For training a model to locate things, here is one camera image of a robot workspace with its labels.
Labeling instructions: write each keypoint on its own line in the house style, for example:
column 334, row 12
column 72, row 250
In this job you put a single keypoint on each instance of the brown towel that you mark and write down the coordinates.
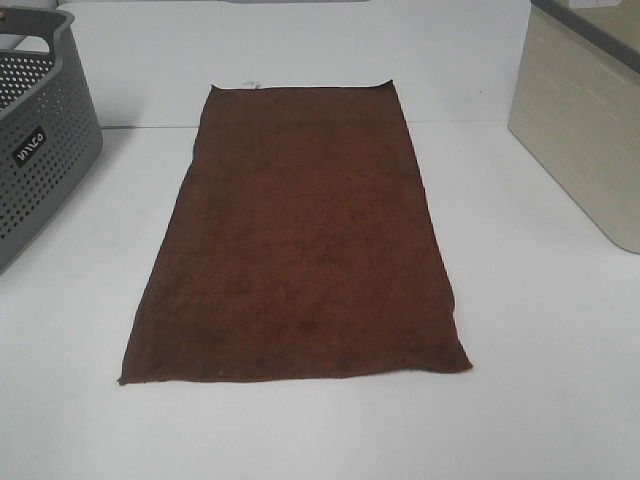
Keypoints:
column 300, row 246

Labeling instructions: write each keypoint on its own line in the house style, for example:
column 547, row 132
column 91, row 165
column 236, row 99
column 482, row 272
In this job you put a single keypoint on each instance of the beige plastic bin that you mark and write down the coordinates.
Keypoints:
column 576, row 107

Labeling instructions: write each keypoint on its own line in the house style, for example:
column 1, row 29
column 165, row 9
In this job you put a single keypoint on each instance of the grey perforated plastic basket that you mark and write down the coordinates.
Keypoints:
column 50, row 134

